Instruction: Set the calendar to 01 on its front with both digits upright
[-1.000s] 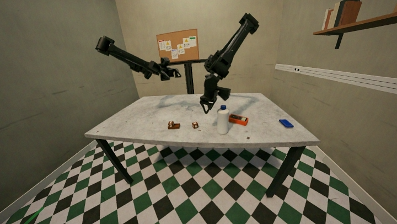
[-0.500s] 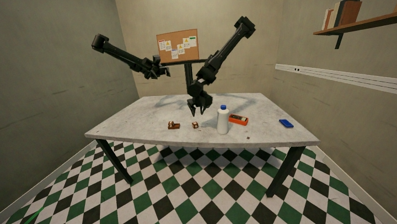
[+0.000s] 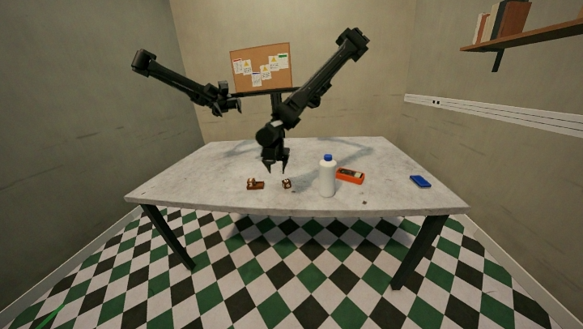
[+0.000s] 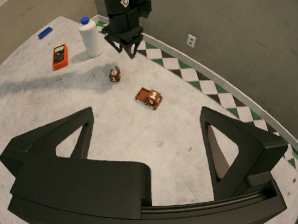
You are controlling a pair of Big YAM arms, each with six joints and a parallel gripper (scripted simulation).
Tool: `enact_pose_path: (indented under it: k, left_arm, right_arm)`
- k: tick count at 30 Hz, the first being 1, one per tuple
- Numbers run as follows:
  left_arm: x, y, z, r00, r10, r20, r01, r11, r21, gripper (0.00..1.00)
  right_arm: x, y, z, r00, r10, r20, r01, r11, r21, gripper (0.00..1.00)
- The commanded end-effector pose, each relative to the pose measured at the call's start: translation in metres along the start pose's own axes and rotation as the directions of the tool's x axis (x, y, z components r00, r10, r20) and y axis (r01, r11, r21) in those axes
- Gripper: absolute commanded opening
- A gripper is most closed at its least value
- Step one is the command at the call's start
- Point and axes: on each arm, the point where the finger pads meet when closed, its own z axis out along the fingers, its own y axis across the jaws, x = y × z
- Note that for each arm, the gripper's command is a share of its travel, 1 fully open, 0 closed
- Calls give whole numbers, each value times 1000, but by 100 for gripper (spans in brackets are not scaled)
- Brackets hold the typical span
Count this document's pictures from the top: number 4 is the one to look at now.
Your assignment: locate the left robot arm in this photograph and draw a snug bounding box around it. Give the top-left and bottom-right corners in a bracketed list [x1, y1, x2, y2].
[104, 0, 152, 31]

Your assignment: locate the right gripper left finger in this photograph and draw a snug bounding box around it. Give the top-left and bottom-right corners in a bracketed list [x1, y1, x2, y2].
[6, 106, 95, 159]

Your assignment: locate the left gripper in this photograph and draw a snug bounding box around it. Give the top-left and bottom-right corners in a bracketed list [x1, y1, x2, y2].
[102, 9, 144, 59]

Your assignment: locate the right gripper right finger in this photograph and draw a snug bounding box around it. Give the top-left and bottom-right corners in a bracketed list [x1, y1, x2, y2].
[199, 106, 288, 200]

